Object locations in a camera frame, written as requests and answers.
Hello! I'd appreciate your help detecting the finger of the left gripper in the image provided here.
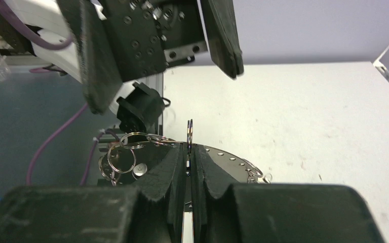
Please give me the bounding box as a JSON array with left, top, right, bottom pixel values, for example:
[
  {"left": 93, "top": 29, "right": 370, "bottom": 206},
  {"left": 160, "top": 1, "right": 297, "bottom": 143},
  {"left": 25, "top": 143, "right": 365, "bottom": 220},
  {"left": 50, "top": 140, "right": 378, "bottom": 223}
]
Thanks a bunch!
[
  {"left": 200, "top": 0, "right": 244, "bottom": 79},
  {"left": 57, "top": 1, "right": 123, "bottom": 114}
]

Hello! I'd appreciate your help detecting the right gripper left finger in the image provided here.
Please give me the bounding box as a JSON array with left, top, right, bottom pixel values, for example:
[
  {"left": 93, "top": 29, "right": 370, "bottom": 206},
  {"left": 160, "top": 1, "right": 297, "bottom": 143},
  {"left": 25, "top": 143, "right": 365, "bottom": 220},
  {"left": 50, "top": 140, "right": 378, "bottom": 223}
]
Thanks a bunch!
[{"left": 0, "top": 159, "right": 186, "bottom": 242}]

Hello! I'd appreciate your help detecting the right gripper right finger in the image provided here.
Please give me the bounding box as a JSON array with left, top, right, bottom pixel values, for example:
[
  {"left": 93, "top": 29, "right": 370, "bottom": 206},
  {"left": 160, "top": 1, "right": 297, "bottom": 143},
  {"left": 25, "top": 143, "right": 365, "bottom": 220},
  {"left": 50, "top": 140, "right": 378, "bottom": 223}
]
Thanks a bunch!
[{"left": 191, "top": 145, "right": 384, "bottom": 242}]

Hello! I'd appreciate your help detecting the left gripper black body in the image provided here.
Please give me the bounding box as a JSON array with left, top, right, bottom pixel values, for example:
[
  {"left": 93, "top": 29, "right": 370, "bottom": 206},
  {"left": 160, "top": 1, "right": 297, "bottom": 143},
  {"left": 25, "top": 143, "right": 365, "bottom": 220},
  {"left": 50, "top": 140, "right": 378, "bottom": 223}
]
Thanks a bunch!
[{"left": 95, "top": 1, "right": 208, "bottom": 83}]

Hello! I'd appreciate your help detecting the large perforated metal keyring disc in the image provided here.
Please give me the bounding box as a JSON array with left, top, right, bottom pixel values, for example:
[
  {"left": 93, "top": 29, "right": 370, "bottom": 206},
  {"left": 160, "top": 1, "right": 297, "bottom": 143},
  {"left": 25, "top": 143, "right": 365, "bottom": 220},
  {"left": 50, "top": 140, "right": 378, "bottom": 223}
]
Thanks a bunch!
[{"left": 98, "top": 119, "right": 273, "bottom": 186}]

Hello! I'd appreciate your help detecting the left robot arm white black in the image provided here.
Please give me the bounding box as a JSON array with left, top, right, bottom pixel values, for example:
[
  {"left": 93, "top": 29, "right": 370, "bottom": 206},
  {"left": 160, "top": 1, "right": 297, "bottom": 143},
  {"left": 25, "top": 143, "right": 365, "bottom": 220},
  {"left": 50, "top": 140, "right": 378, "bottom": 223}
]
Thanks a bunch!
[{"left": 0, "top": 1, "right": 244, "bottom": 133}]

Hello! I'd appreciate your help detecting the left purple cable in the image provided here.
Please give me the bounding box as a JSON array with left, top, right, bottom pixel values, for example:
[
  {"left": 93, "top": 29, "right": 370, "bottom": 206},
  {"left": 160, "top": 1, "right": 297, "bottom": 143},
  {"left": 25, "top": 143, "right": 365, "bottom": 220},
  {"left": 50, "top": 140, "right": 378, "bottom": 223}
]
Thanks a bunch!
[{"left": 0, "top": 0, "right": 122, "bottom": 187}]

